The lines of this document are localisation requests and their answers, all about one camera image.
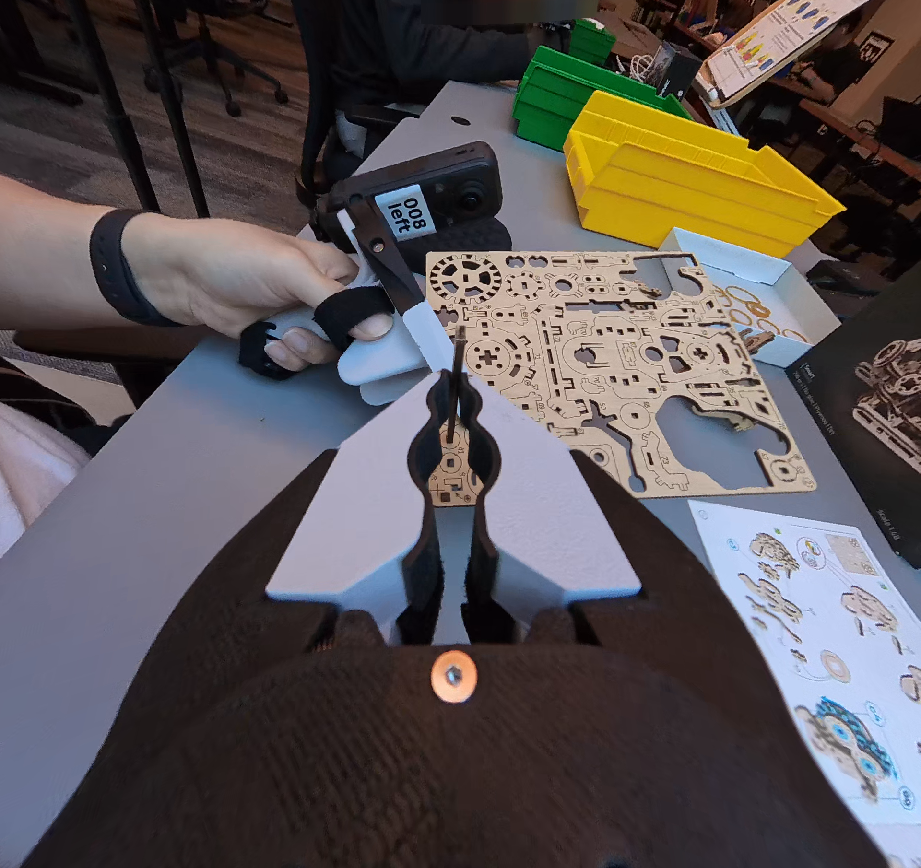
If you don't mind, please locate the small black box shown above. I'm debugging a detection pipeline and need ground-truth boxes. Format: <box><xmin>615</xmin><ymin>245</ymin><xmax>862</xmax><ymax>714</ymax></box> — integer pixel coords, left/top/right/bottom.
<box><xmin>651</xmin><ymin>41</ymin><xmax>702</xmax><ymax>90</ymax></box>

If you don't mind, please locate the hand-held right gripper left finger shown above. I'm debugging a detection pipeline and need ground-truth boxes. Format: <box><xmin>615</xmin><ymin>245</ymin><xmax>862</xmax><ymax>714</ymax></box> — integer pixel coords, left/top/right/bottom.
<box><xmin>265</xmin><ymin>370</ymin><xmax>443</xmax><ymax>645</ymax></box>

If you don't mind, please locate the black foam mat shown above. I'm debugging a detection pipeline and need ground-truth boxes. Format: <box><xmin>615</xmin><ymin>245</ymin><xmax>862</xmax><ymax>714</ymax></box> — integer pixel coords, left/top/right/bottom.
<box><xmin>399</xmin><ymin>219</ymin><xmax>513</xmax><ymax>273</ymax></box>

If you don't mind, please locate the green plastic bin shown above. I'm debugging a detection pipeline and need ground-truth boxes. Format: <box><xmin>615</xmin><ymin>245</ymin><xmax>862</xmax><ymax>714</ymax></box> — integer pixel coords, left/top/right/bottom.
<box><xmin>512</xmin><ymin>46</ymin><xmax>692</xmax><ymax>153</ymax></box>
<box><xmin>568</xmin><ymin>19</ymin><xmax>617</xmax><ymax>67</ymax></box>

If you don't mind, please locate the black model kit box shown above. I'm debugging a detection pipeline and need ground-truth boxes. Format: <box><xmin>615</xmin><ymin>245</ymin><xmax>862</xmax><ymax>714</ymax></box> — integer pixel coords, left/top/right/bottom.
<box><xmin>784</xmin><ymin>284</ymin><xmax>921</xmax><ymax>570</ymax></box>

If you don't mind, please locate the yellow plastic bin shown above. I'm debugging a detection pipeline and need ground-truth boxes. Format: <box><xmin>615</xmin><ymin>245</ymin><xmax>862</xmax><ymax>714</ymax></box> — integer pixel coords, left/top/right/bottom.
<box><xmin>563</xmin><ymin>90</ymin><xmax>846</xmax><ymax>259</ymax></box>

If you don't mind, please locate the white cardboard tray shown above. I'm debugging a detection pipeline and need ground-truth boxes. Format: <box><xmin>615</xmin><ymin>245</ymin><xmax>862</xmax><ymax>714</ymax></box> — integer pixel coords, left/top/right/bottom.
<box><xmin>658</xmin><ymin>228</ymin><xmax>841</xmax><ymax>369</ymax></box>

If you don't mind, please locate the person's left hand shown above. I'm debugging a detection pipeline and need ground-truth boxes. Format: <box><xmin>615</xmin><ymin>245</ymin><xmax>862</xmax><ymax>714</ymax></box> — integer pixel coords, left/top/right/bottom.
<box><xmin>133</xmin><ymin>215</ymin><xmax>395</xmax><ymax>373</ymax></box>

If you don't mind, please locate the person's light clothing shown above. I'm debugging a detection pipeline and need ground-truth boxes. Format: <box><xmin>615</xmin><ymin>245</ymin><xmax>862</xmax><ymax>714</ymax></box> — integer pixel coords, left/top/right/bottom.
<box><xmin>0</xmin><ymin>361</ymin><xmax>94</xmax><ymax>556</ymax></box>

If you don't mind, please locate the white instruction booklet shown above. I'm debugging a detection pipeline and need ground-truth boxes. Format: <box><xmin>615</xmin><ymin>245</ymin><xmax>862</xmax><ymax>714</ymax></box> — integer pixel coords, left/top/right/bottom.
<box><xmin>687</xmin><ymin>500</ymin><xmax>921</xmax><ymax>868</ymax></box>

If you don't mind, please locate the pile of tan rubber bands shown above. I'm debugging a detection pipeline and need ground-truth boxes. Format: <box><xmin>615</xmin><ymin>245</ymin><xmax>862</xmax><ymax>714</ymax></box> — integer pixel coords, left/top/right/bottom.
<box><xmin>716</xmin><ymin>284</ymin><xmax>810</xmax><ymax>342</ymax></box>

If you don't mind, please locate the black metal table frame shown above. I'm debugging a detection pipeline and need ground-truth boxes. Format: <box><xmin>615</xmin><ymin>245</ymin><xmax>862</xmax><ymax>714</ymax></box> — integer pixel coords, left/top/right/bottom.
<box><xmin>0</xmin><ymin>0</ymin><xmax>211</xmax><ymax>220</ymax></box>

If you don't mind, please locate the person's left forearm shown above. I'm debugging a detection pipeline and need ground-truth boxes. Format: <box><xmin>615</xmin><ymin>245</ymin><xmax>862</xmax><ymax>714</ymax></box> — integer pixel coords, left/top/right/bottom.
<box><xmin>0</xmin><ymin>176</ymin><xmax>109</xmax><ymax>331</ymax></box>

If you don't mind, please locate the laser-cut plywood parts sheet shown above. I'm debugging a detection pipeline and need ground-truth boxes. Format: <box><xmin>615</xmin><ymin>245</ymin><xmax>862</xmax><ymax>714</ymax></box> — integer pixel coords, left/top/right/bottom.
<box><xmin>425</xmin><ymin>249</ymin><xmax>817</xmax><ymax>508</ymax></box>

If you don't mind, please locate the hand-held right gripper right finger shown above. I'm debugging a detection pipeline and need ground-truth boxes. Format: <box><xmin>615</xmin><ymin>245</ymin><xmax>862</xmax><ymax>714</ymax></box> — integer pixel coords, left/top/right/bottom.
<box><xmin>464</xmin><ymin>373</ymin><xmax>643</xmax><ymax>645</ymax></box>

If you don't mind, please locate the grey desk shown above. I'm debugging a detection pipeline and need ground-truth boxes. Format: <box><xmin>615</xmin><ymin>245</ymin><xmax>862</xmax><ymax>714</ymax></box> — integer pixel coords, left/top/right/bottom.
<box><xmin>0</xmin><ymin>80</ymin><xmax>921</xmax><ymax>868</ymax></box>

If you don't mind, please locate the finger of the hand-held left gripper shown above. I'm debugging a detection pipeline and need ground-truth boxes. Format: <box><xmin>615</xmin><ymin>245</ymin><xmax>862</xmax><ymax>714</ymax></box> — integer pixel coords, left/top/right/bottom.
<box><xmin>337</xmin><ymin>320</ymin><xmax>435</xmax><ymax>406</ymax></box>
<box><xmin>344</xmin><ymin>199</ymin><xmax>456</xmax><ymax>374</ymax></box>

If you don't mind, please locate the black wrist band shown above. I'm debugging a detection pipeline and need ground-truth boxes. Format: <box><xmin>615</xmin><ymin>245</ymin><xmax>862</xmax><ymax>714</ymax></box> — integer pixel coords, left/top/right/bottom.
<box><xmin>90</xmin><ymin>210</ymin><xmax>181</xmax><ymax>328</ymax></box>

